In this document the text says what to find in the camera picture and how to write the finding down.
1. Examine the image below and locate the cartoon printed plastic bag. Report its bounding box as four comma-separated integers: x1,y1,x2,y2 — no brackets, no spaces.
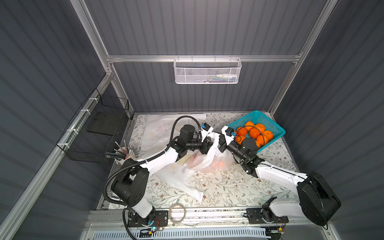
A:
184,133,235,173

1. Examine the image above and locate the teal plastic basket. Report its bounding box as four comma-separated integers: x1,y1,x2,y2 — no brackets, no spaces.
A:
228,111,286,151

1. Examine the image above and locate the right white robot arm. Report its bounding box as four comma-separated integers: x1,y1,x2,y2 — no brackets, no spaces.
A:
218,134,342,226

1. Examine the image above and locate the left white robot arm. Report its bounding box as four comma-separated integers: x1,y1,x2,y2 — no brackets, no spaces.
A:
103,123,214,222

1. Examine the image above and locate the orange mandarin left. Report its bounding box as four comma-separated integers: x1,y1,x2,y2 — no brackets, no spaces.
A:
236,127,248,136

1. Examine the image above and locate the orange mandarin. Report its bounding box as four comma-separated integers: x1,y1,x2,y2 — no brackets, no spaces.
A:
256,134,270,146
244,121,255,131
263,130,274,141
236,127,248,136
249,128,261,139

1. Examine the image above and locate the orange mandarin front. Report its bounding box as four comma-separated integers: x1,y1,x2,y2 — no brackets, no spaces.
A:
256,134,270,146

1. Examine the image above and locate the orange mandarin centre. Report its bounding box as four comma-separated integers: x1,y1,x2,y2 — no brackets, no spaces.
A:
249,128,261,139

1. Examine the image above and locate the orange mandarin top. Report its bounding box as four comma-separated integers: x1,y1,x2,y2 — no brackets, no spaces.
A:
244,121,255,131

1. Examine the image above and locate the orange mandarin right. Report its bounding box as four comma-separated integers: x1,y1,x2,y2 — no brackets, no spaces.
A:
263,130,274,141

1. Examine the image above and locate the clear plastic bag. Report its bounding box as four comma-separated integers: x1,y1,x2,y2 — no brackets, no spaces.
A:
156,154,204,202

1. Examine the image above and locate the white plastic bag rear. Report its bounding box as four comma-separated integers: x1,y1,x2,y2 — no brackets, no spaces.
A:
141,114,207,152

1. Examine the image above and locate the white pen cup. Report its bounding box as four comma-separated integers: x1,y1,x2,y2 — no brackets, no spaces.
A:
104,139,136,165

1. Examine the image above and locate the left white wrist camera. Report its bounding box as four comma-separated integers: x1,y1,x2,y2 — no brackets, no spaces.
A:
200,123,214,142

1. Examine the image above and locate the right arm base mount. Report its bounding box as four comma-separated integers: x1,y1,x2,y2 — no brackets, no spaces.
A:
243,208,289,224

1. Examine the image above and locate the white wire wall basket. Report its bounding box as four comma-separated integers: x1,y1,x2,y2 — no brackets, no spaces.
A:
173,57,242,85

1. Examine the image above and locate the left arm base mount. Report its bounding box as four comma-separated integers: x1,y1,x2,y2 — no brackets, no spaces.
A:
128,210,169,228

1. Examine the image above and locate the black wire wall basket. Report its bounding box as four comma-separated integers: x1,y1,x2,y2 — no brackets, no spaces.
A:
57,91,130,164

